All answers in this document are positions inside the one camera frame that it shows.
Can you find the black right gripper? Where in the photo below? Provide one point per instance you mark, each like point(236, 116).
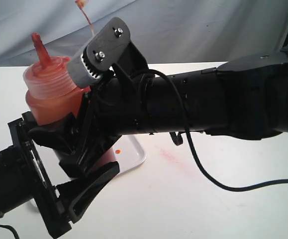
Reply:
point(108, 111)

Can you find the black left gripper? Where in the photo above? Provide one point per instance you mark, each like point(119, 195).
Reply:
point(75, 196)

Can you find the red sauce squeeze bottle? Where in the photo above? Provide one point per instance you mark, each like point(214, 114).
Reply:
point(51, 93)

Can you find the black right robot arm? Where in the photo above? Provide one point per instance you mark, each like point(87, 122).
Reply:
point(246, 98)

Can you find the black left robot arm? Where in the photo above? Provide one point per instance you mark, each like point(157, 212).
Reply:
point(14, 191)

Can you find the red sauce drops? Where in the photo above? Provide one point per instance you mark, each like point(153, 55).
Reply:
point(118, 151)

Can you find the white rectangular plastic tray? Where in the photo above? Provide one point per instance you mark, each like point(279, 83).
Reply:
point(132, 155)

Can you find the grey backdrop cloth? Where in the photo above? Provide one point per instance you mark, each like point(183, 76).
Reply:
point(165, 31)

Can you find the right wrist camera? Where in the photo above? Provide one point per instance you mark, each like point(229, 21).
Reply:
point(110, 47)

